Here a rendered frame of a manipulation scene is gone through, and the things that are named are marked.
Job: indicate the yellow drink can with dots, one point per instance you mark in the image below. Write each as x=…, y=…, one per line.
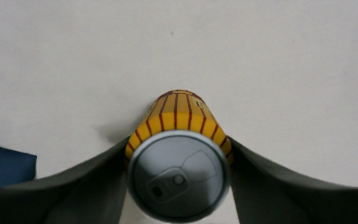
x=179, y=162

